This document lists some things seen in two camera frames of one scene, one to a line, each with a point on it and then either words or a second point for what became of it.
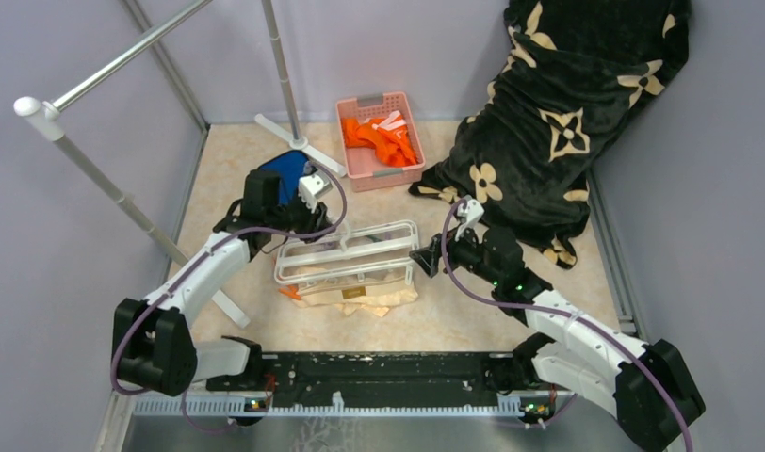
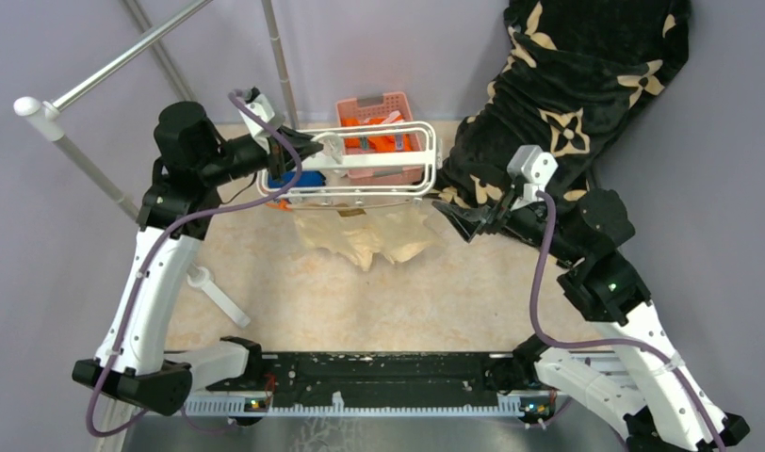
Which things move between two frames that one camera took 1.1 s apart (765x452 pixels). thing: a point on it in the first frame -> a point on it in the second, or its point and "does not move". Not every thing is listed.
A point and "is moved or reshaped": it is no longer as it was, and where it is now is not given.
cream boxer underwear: x=375 y=291 -> x=365 y=234
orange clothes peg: x=291 y=291 is moved or reshaped
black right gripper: x=429 y=257 -> x=468 y=219
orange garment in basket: x=388 y=135 does not move
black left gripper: x=316 y=222 -> x=282 y=153
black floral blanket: x=570 y=72 does not move
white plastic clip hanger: x=384 y=248 -> x=387 y=160
